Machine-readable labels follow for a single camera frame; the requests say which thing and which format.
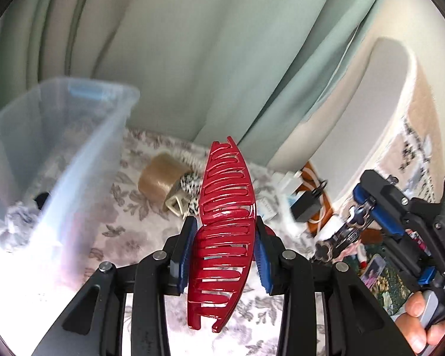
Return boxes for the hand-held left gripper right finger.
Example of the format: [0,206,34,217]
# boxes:
[254,215,412,356]

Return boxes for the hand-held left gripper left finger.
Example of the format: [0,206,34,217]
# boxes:
[33,215,199,356]

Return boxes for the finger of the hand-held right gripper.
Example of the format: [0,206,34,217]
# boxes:
[372,209,431,279]
[352,170,409,213]

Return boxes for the black flower hair clip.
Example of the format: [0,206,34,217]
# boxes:
[311,200,375,264]

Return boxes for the red hair claw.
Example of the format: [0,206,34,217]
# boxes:
[186,136,258,332]

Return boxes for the leopard print bow hair clip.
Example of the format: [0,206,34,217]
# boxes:
[178,171,205,216]

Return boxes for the brown packing tape roll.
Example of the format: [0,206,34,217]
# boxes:
[139,152,186,203]

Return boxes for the clear plastic container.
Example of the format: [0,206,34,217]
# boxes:
[0,77,141,305]

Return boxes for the person's right hand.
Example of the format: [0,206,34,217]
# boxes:
[397,291,445,355]

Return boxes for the smartphone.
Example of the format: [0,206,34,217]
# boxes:
[360,254,387,289]

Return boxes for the beige hair clip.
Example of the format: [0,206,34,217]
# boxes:
[165,186,193,219]

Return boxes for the beige quilted cover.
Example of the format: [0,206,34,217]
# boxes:
[374,59,445,208]

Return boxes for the black charger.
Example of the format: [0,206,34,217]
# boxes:
[291,189,325,221]

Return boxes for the white rounded panel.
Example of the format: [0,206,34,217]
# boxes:
[267,37,419,208]

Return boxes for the white charger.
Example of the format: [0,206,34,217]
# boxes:
[282,176,301,194]

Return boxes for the pale green curtain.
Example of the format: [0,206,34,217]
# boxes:
[0,0,397,156]

